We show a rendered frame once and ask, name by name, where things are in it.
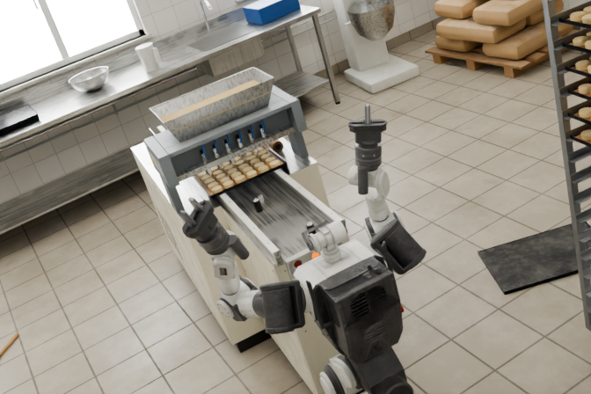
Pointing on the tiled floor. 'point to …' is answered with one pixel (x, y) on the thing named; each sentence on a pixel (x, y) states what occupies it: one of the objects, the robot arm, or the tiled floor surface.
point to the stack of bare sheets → (533, 259)
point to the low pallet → (513, 68)
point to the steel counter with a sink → (102, 171)
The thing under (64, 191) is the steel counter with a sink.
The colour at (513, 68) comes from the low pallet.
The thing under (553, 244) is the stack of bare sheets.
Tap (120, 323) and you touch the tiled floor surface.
